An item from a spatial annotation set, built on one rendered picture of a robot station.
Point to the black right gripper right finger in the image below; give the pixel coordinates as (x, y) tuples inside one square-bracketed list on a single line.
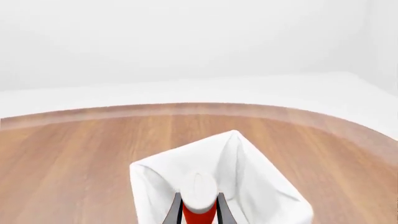
[(224, 213)]

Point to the white basket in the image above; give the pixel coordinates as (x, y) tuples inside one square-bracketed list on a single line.
[(248, 177)]

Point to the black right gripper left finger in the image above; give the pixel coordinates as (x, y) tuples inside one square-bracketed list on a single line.
[(174, 213)]

